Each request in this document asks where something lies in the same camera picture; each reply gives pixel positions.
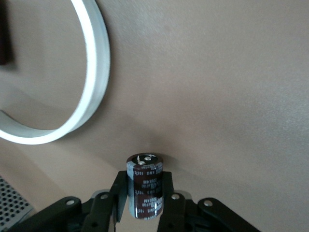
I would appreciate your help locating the white curved plastic bracket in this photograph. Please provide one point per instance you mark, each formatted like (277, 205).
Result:
(99, 72)

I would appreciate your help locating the grey perforated metal box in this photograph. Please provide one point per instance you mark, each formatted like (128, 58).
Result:
(12, 205)

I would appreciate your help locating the dark cylindrical capacitor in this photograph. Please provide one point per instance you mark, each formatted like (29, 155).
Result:
(147, 188)

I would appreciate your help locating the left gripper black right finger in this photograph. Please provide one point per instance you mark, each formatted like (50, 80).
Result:
(175, 212)

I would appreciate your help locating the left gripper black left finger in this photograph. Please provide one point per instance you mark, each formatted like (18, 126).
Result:
(103, 212)

